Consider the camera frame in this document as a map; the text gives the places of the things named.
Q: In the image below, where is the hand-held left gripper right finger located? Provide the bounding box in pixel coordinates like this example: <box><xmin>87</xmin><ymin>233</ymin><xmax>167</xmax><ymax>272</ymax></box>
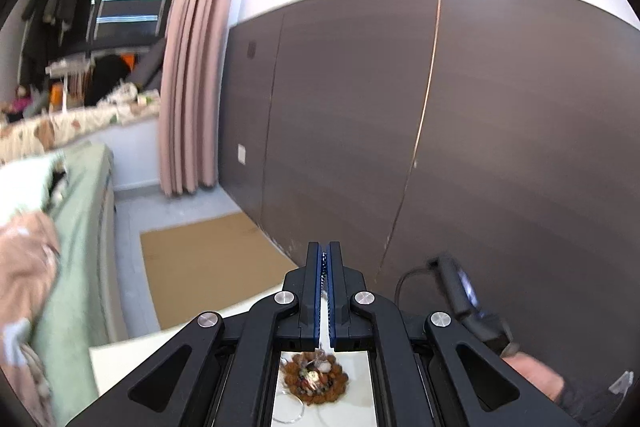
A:
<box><xmin>327</xmin><ymin>241</ymin><xmax>581</xmax><ymax>427</ymax></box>

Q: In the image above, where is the blue grey bead bracelet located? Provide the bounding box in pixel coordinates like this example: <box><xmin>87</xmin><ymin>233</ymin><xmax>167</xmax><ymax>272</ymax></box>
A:
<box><xmin>321</xmin><ymin>251</ymin><xmax>333</xmax><ymax>308</ymax></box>

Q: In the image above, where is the person's right hand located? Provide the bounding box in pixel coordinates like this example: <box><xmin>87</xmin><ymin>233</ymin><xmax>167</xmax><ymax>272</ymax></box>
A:
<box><xmin>500</xmin><ymin>352</ymin><xmax>566</xmax><ymax>404</ymax></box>

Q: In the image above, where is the green blanket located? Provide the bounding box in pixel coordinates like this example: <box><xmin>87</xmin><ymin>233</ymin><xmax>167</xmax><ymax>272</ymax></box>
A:
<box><xmin>30</xmin><ymin>142</ymin><xmax>116</xmax><ymax>427</ymax></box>

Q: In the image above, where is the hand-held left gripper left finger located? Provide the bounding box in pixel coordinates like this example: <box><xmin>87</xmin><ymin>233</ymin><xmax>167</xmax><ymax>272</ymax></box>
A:
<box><xmin>65</xmin><ymin>241</ymin><xmax>323</xmax><ymax>427</ymax></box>

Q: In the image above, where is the black cable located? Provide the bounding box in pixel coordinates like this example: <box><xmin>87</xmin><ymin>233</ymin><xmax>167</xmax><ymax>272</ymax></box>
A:
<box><xmin>394</xmin><ymin>267</ymin><xmax>441</xmax><ymax>305</ymax></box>

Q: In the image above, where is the brown bead bracelet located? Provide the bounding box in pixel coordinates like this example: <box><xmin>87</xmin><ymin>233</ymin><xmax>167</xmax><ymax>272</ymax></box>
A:
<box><xmin>281</xmin><ymin>349</ymin><xmax>351</xmax><ymax>407</ymax></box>

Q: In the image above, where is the silver ring bangle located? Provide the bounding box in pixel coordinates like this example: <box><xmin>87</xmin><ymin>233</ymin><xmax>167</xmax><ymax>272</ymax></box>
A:
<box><xmin>272</xmin><ymin>394</ymin><xmax>307</xmax><ymax>424</ymax></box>

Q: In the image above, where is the person's right forearm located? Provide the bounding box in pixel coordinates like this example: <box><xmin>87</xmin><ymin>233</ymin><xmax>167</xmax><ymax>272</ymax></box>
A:
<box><xmin>555</xmin><ymin>372</ymin><xmax>640</xmax><ymax>427</ymax></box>

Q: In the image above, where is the pink plush toy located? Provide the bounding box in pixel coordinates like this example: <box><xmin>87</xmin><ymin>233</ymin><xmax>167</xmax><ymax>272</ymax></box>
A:
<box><xmin>12</xmin><ymin>86</ymin><xmax>33</xmax><ymax>115</ymax></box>

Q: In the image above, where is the white drying rack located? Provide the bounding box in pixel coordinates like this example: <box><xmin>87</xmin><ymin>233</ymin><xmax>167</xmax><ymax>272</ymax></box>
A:
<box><xmin>46</xmin><ymin>59</ymin><xmax>96</xmax><ymax>112</ymax></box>

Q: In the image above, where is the pink curtain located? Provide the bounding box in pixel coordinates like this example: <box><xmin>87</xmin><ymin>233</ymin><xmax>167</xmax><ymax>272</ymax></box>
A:
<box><xmin>157</xmin><ymin>0</ymin><xmax>258</xmax><ymax>200</ymax></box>

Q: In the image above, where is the pale green quilt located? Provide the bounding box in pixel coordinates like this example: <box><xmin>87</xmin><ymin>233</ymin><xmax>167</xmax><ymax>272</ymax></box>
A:
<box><xmin>0</xmin><ymin>151</ymin><xmax>68</xmax><ymax>228</ymax></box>

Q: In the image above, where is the white bed frame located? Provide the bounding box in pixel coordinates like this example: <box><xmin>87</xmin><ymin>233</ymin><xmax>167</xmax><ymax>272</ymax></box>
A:
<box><xmin>97</xmin><ymin>146</ymin><xmax>130</xmax><ymax>340</ymax></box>

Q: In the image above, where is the dark framed window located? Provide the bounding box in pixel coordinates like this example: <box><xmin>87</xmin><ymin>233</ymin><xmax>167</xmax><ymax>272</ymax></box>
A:
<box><xmin>82</xmin><ymin>0</ymin><xmax>183</xmax><ymax>58</ymax></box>

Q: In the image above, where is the floral quilt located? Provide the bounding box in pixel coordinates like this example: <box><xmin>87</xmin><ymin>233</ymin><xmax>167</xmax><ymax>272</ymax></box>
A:
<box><xmin>0</xmin><ymin>82</ymin><xmax>163</xmax><ymax>168</ymax></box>

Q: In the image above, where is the black cloth pile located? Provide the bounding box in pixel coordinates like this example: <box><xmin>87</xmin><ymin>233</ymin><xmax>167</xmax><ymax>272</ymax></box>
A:
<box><xmin>84</xmin><ymin>53</ymin><xmax>132</xmax><ymax>106</ymax></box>

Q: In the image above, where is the pink blanket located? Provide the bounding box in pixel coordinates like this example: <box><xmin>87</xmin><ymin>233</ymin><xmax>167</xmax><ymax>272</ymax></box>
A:
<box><xmin>0</xmin><ymin>209</ymin><xmax>63</xmax><ymax>427</ymax></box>

